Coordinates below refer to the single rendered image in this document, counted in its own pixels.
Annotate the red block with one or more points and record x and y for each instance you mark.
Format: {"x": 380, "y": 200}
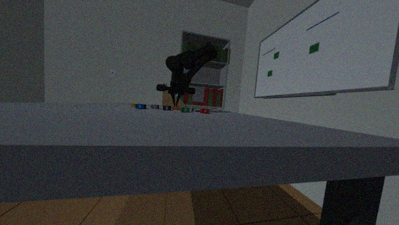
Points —
{"x": 206, "y": 111}

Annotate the green block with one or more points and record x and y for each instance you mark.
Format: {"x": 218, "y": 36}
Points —
{"x": 185, "y": 109}

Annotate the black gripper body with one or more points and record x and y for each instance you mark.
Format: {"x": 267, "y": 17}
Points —
{"x": 162, "y": 87}

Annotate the blue block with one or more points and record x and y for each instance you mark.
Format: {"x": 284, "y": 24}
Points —
{"x": 140, "y": 106}

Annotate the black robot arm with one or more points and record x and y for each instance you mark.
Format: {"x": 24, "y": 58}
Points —
{"x": 187, "y": 60}

